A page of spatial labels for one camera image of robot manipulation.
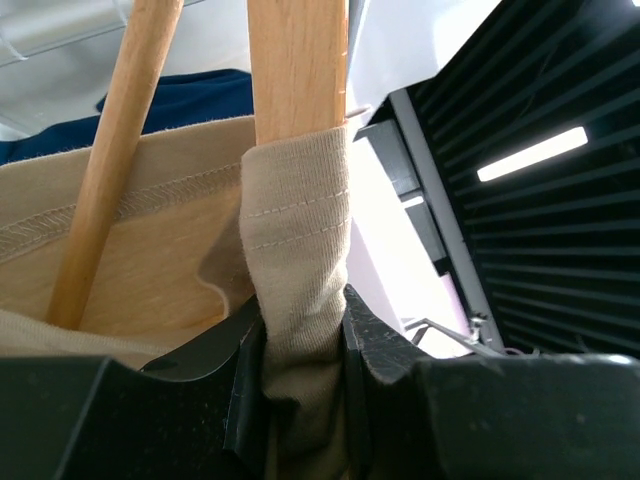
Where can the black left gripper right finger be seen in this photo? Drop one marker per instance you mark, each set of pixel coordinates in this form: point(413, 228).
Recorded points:
point(411, 416)

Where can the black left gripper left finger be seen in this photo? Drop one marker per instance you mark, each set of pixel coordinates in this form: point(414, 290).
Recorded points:
point(195, 413)

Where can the beige t shirt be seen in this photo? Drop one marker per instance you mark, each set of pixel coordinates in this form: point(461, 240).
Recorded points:
point(208, 219)

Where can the blue mickey t shirt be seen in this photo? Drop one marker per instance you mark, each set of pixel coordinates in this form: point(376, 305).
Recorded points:
point(179, 101)

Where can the wooden hanger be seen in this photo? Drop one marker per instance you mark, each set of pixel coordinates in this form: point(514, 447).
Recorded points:
point(298, 53)

